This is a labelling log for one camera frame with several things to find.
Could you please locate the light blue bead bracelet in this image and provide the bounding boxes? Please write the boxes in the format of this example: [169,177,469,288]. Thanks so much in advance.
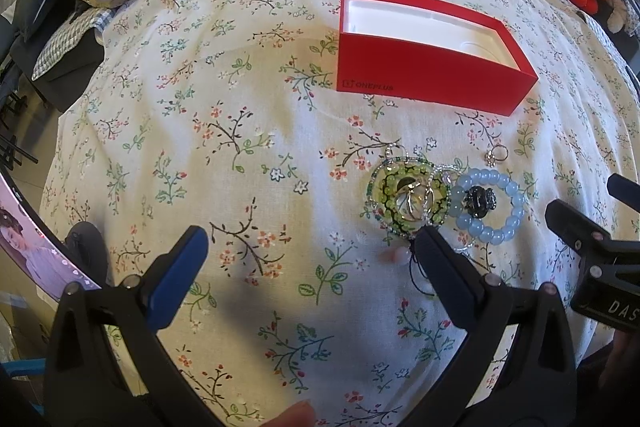
[449,167,528,245]

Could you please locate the small gold charm ring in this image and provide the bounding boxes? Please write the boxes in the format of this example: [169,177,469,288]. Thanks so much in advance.
[482,143,511,167]

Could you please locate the thin multicolour seed bead bracelet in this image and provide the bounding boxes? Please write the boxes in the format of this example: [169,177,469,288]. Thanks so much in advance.
[361,158,452,241]

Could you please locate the small pearl bead bracelet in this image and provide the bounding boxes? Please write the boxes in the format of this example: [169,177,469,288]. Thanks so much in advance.
[430,163,482,253]

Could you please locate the gold silver bangle rings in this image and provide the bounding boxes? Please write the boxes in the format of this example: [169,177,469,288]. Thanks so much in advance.
[394,183,436,226]

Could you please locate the red cardboard box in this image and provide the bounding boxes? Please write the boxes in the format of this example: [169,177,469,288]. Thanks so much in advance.
[336,0,538,116]

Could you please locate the person's right hand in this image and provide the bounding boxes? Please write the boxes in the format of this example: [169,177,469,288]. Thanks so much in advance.
[599,331,639,387]

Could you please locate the person's left hand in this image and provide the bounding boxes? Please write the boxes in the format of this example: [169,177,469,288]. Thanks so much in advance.
[262,400,317,427]

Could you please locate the pink phone screen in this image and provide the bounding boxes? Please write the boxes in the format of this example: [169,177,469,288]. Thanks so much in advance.
[1,172,108,300]

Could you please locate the floral white bedsheet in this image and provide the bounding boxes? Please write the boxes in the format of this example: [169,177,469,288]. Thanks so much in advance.
[40,0,639,426]

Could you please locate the dark clothing on chair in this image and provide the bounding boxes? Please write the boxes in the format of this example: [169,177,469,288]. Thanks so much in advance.
[10,0,104,113]

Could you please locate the checked grey cloth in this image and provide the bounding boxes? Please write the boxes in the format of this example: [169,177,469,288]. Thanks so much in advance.
[32,8,117,81]

